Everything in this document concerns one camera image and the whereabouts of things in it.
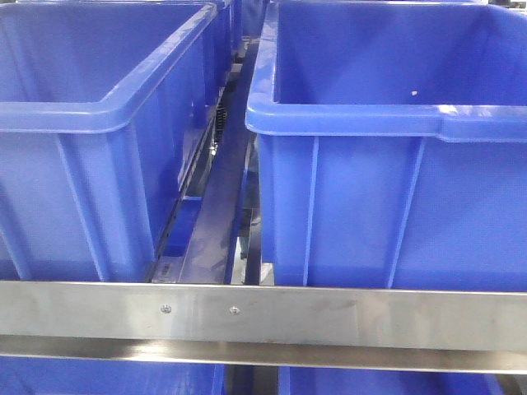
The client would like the lower blue bin left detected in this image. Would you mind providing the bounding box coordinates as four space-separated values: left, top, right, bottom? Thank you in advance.
1 357 225 394

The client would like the blue plastic bin right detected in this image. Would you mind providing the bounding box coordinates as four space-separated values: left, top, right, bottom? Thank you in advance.
245 1 526 291

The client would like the blue plastic bin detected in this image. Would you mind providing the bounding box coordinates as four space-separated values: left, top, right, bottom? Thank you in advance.
1 2 221 282
245 1 526 291

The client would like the lower blue bin right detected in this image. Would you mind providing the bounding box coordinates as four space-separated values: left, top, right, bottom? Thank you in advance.
277 367 503 394

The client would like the blue plastic bin left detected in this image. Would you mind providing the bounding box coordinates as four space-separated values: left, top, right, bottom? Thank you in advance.
1 2 221 282

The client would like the steel shelf divider rail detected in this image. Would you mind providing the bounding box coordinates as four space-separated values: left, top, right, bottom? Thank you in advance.
148 40 259 285

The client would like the steel shelf front beam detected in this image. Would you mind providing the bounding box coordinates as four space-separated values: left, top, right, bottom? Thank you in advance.
1 281 526 374

